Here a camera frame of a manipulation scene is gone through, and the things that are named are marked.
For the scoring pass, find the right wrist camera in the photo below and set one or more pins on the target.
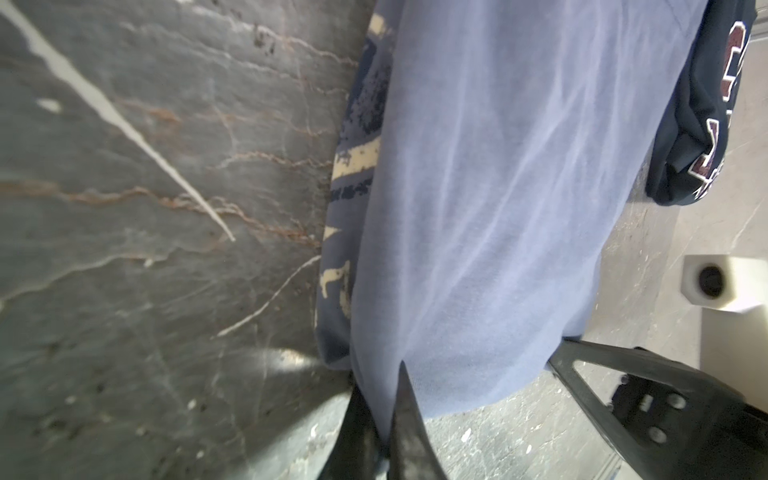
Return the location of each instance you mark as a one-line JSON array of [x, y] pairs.
[[724, 282]]

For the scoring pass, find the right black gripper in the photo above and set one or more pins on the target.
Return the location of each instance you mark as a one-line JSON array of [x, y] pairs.
[[665, 419]]

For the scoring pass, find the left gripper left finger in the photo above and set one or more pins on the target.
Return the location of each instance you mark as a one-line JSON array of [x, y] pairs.
[[358, 452]]

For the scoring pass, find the navy tank top red trim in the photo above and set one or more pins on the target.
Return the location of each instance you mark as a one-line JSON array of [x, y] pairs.
[[690, 144]]

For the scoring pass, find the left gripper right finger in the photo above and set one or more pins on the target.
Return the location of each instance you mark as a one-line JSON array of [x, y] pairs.
[[411, 453]]

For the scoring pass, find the grey blue tank top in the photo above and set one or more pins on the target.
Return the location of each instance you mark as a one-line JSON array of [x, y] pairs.
[[487, 151]]

